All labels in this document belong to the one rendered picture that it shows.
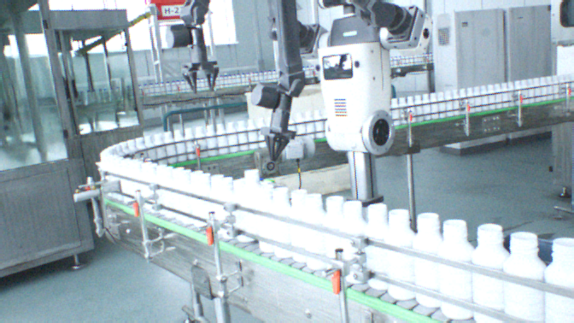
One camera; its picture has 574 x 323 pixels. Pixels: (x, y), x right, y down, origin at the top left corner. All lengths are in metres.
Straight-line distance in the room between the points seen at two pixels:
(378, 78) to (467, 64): 5.47
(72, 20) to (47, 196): 2.64
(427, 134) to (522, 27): 4.62
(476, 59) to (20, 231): 5.68
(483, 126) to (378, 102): 1.97
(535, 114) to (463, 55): 3.25
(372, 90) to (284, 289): 0.82
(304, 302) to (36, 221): 3.36
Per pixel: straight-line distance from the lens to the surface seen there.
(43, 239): 4.39
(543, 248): 1.47
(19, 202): 4.30
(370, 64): 1.77
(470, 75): 7.26
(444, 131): 3.52
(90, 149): 6.40
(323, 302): 1.14
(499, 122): 3.82
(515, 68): 7.79
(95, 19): 6.49
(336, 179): 5.71
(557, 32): 5.07
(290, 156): 2.80
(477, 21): 7.36
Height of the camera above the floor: 1.46
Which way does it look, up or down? 11 degrees down
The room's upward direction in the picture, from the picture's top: 6 degrees counter-clockwise
